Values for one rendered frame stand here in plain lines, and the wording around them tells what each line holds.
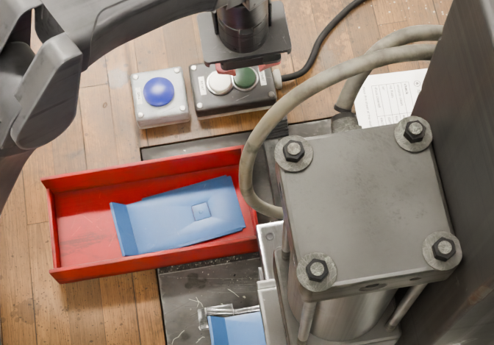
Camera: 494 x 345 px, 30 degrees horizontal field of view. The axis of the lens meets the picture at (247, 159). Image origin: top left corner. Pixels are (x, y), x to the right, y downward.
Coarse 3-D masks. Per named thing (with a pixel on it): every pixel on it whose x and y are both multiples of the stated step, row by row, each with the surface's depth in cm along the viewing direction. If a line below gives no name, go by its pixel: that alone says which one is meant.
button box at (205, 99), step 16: (336, 16) 124; (192, 80) 119; (208, 80) 118; (256, 80) 118; (272, 80) 118; (288, 80) 120; (208, 96) 118; (224, 96) 118; (240, 96) 118; (256, 96) 118; (272, 96) 117; (208, 112) 118; (224, 112) 119; (240, 112) 120
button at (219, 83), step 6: (216, 72) 118; (210, 78) 118; (216, 78) 118; (222, 78) 118; (228, 78) 118; (210, 84) 117; (216, 84) 117; (222, 84) 117; (228, 84) 117; (216, 90) 117; (222, 90) 117
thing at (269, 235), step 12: (264, 228) 90; (276, 228) 90; (264, 240) 89; (276, 240) 89; (264, 252) 89; (264, 264) 88; (264, 276) 89; (264, 288) 83; (264, 300) 83; (276, 300) 83; (264, 312) 83; (276, 312) 83; (264, 324) 82; (276, 324) 82; (276, 336) 82
